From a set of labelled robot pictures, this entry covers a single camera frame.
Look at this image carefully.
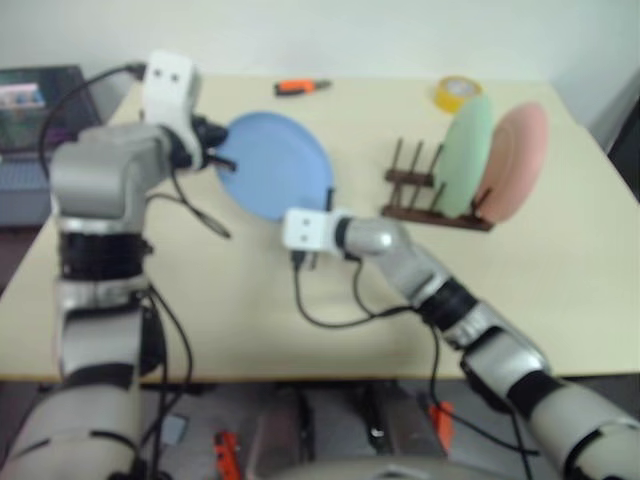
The yellow tape roll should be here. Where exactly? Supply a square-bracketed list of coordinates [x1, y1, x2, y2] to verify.
[431, 75, 485, 115]

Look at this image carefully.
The blue plate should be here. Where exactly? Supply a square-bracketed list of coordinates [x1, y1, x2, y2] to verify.
[214, 110, 337, 225]

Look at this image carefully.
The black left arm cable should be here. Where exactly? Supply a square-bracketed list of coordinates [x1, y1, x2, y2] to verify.
[37, 61, 150, 169]

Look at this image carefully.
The open laptop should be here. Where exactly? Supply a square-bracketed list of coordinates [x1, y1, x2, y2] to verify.
[0, 63, 105, 230]

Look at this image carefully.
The black left shoulder cable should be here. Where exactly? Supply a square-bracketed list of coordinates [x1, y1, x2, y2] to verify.
[134, 285, 197, 454]

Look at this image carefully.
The orange object under table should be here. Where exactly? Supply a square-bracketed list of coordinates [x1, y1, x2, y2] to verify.
[213, 430, 240, 480]
[427, 401, 455, 453]

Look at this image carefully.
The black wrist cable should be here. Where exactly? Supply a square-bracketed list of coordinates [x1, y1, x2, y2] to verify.
[288, 249, 427, 331]
[147, 168, 233, 240]

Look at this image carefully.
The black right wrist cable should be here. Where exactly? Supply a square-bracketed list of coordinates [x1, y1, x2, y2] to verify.
[288, 249, 427, 331]

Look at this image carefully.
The dark wooden dish rack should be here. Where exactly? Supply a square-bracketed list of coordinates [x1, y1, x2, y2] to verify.
[381, 138, 494, 233]

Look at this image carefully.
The pink plate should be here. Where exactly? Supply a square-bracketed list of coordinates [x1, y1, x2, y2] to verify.
[472, 101, 550, 222]

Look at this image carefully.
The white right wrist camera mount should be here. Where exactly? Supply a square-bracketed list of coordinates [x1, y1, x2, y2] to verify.
[281, 207, 342, 254]

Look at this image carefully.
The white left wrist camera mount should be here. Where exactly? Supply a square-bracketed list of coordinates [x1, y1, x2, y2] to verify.
[138, 48, 207, 170]

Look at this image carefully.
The small grey square object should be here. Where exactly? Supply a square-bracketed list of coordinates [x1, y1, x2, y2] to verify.
[161, 413, 190, 447]

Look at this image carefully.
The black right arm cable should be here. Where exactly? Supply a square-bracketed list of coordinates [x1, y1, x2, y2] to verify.
[418, 323, 540, 457]

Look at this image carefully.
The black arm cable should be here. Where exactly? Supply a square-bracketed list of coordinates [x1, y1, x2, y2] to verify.
[418, 323, 540, 457]
[37, 61, 150, 169]

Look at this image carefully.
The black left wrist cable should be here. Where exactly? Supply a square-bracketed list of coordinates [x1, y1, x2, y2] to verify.
[147, 168, 233, 240]

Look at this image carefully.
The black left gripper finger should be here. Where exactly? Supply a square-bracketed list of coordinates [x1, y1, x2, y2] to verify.
[207, 119, 234, 148]
[203, 148, 240, 173]

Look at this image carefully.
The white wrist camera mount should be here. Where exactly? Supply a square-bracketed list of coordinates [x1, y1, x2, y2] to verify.
[138, 48, 207, 170]
[281, 207, 342, 254]

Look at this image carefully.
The orange and black hand tool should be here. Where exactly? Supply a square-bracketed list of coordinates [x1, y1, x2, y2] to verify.
[273, 78, 333, 98]

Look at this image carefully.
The dark object beside table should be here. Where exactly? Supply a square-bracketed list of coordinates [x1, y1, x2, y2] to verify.
[605, 64, 640, 204]

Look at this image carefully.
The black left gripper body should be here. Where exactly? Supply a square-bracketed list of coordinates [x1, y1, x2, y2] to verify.
[189, 113, 215, 170]

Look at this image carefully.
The green plate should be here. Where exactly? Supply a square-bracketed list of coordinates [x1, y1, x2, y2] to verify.
[438, 94, 496, 220]

